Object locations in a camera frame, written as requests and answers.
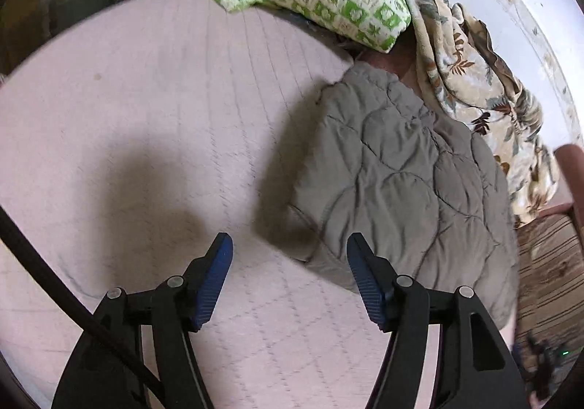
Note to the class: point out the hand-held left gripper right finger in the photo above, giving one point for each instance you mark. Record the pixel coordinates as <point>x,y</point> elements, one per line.
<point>367,285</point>

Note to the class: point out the brown striped pillow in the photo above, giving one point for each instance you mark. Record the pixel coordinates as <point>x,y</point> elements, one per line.
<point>547,263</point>

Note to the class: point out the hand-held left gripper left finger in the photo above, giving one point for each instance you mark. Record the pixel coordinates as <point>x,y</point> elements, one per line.
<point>212,281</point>

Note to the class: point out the grey quilted blanket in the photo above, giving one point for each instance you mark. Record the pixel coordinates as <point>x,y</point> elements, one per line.
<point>401,171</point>

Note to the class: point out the leaf print fleece blanket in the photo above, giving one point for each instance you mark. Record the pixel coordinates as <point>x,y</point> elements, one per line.
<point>456,53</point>

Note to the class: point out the pink padded headboard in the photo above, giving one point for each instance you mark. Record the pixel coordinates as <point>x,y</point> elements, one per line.
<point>570,171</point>

